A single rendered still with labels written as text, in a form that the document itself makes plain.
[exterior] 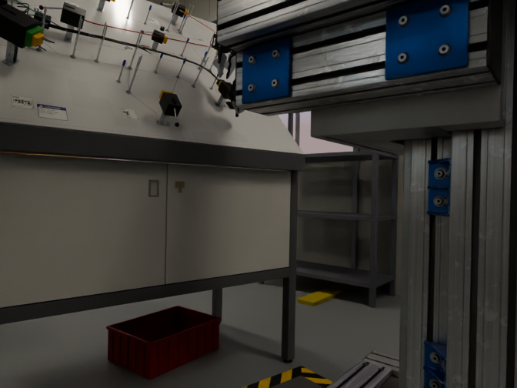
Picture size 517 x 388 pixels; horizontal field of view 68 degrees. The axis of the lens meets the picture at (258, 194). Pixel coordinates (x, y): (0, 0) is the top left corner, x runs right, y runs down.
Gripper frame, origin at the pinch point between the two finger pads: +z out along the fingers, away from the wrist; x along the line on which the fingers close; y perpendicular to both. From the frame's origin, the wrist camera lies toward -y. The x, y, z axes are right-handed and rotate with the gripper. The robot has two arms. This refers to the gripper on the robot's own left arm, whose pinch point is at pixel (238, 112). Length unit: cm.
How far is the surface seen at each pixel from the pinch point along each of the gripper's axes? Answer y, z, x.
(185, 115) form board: -12.5, -1.3, 16.1
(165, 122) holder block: -23.4, -6.2, 18.9
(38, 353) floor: -83, 91, 50
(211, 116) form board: -4.3, 2.7, 8.9
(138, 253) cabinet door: -59, 16, 12
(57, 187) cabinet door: -58, -4, 35
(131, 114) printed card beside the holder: -26.7, -8.2, 28.5
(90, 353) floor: -77, 88, 29
